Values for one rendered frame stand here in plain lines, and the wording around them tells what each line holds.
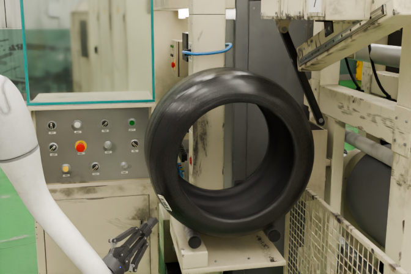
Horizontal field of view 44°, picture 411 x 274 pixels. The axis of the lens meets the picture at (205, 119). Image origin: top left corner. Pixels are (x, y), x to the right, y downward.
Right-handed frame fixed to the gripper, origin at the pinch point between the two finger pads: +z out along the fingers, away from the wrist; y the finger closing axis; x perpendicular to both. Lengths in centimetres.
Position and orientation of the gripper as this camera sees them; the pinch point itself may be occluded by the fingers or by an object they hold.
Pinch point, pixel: (148, 226)
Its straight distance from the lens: 161.7
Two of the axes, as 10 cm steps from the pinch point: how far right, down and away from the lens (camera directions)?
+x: 7.1, -2.1, -6.7
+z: 5.1, -5.2, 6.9
